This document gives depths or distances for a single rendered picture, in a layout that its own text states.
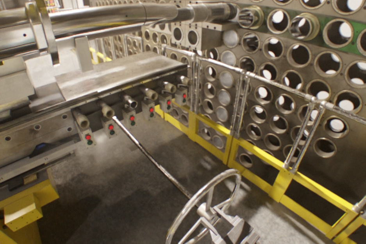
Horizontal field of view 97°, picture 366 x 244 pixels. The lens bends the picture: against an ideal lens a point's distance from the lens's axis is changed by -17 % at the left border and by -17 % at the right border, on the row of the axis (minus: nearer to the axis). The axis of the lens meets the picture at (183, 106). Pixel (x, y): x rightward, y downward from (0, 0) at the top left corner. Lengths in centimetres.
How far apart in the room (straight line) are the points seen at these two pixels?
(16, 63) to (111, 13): 60
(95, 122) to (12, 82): 58
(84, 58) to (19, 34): 51
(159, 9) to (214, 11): 92
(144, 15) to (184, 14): 70
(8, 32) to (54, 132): 73
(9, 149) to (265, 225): 190
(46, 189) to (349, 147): 257
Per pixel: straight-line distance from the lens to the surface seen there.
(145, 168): 204
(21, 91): 128
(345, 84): 212
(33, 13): 101
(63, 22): 106
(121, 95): 144
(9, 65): 131
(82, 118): 126
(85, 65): 141
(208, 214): 75
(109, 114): 133
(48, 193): 146
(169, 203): 178
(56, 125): 145
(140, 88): 152
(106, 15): 111
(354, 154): 240
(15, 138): 147
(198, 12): 193
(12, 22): 102
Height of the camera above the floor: 154
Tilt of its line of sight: 32 degrees down
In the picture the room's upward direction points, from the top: straight up
